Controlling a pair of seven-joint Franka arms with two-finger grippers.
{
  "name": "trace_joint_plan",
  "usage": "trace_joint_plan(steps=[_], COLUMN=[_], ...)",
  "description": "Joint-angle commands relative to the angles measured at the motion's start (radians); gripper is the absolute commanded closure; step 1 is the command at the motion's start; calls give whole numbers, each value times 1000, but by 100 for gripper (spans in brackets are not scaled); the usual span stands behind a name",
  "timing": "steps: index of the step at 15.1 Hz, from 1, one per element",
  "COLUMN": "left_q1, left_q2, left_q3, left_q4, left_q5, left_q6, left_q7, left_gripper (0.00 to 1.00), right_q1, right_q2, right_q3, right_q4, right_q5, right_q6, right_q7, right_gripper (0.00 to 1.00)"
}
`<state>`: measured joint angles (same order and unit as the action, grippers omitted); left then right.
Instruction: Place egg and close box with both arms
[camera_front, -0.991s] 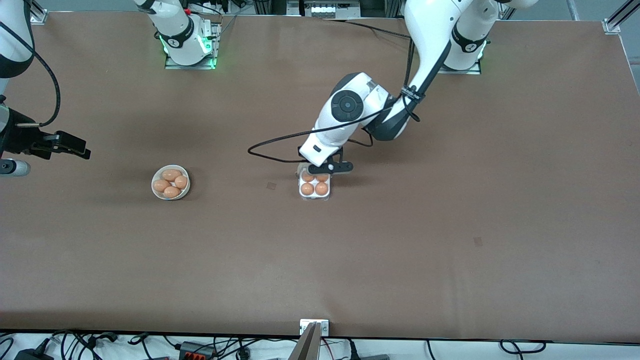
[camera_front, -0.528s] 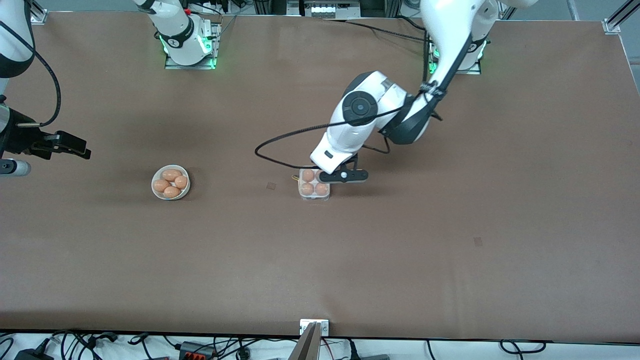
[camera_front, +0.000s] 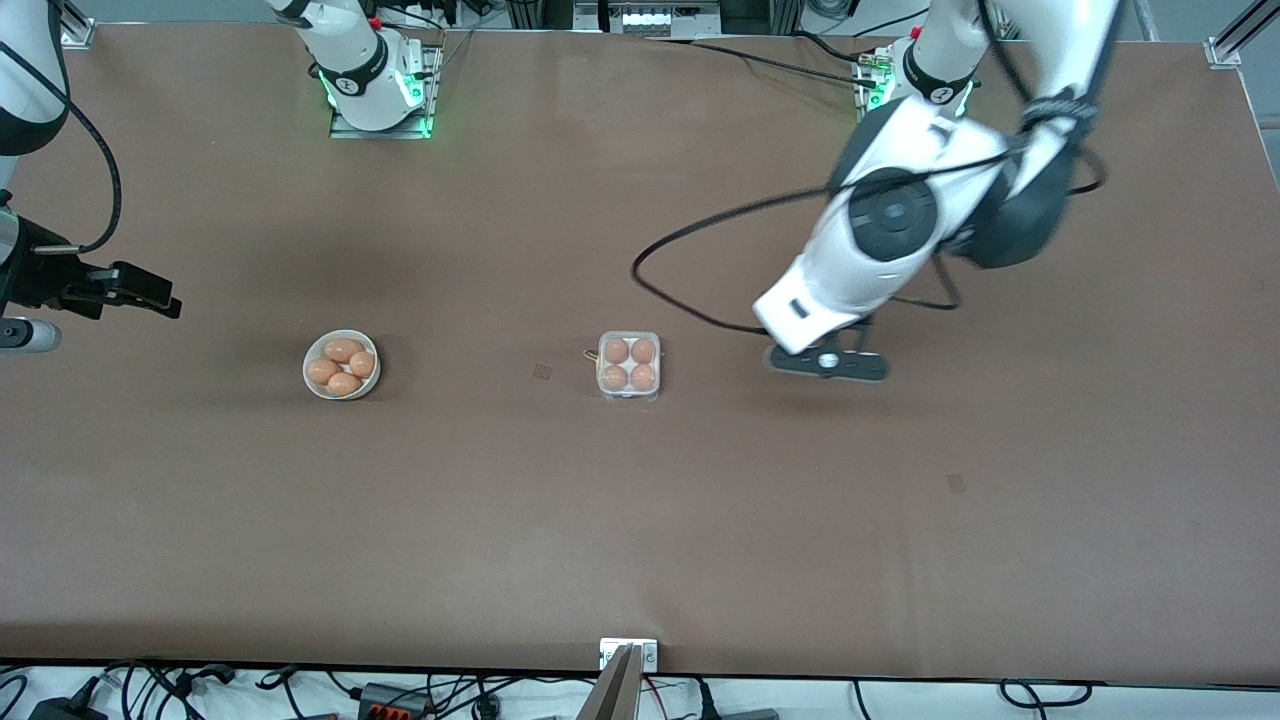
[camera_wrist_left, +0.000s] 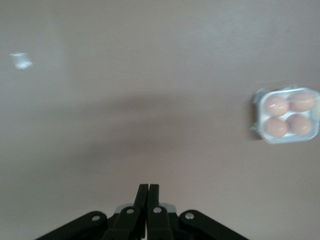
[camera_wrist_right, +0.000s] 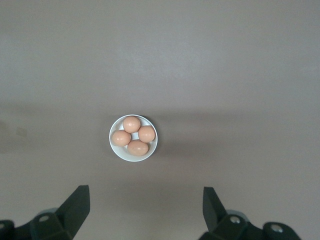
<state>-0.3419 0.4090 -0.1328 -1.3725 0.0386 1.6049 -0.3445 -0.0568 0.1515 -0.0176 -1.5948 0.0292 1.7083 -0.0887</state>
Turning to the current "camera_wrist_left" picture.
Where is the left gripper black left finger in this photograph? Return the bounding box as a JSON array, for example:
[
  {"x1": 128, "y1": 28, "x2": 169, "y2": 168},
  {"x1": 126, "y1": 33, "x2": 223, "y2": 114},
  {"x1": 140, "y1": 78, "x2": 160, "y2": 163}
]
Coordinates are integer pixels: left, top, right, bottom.
[{"x1": 37, "y1": 184, "x2": 150, "y2": 240}]

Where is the brown egg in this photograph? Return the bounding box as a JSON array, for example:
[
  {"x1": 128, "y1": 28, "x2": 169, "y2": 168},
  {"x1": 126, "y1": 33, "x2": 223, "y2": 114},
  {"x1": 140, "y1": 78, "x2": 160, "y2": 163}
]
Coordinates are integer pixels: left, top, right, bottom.
[
  {"x1": 264, "y1": 116, "x2": 289, "y2": 138},
  {"x1": 287, "y1": 113, "x2": 313, "y2": 136},
  {"x1": 288, "y1": 91, "x2": 315, "y2": 113},
  {"x1": 264, "y1": 95, "x2": 290, "y2": 118}
]

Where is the clear plastic egg box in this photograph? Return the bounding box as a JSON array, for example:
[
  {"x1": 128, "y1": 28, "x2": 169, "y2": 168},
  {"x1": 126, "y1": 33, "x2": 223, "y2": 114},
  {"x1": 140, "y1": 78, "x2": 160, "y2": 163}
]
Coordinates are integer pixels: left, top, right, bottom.
[{"x1": 249, "y1": 86, "x2": 320, "y2": 146}]

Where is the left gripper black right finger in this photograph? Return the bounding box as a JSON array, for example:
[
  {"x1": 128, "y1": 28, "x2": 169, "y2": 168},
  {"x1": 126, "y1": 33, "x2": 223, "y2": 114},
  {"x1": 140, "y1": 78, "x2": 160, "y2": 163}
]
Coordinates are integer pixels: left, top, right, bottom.
[{"x1": 146, "y1": 184, "x2": 248, "y2": 240}]

